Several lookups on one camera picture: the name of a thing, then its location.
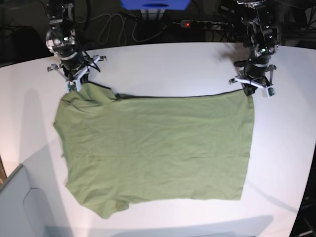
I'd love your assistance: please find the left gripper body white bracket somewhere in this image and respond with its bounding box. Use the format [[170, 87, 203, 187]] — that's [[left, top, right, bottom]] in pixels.
[[229, 58, 276, 98]]

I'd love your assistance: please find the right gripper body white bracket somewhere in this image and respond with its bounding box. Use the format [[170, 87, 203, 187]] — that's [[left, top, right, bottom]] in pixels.
[[47, 51, 107, 93]]

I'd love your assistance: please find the green T-shirt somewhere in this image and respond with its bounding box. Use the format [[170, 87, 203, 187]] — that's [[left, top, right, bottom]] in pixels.
[[54, 83, 255, 219]]

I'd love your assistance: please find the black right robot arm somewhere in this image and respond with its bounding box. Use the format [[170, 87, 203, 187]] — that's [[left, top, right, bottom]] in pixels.
[[45, 0, 106, 93]]

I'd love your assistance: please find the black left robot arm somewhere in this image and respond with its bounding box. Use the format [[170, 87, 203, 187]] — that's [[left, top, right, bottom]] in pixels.
[[229, 0, 278, 98]]

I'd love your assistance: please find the blue box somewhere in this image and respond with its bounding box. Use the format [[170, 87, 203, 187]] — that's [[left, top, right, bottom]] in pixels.
[[120, 0, 190, 10]]

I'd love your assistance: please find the grey coiled cable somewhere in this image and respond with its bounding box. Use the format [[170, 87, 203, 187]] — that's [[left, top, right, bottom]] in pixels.
[[74, 12, 171, 45]]

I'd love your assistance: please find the black power strip red switch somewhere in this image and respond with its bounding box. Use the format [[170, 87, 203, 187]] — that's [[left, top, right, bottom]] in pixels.
[[180, 20, 229, 31]]

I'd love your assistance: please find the aluminium profile post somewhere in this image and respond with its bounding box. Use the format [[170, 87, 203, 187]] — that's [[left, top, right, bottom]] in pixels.
[[140, 9, 165, 21]]

